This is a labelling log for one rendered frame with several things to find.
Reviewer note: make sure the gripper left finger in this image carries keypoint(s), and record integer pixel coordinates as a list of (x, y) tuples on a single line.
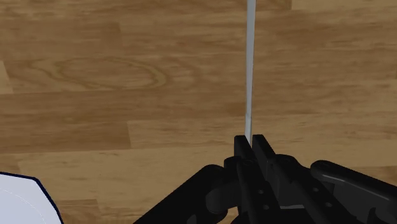
[(248, 186)]

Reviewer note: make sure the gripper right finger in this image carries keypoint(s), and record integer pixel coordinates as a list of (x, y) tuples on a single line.
[(310, 186)]

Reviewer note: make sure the thin grey utensil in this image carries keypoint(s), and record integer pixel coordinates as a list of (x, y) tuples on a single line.
[(250, 71)]

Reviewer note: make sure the white plate with dark rim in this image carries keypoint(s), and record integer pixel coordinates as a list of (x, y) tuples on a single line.
[(21, 201)]

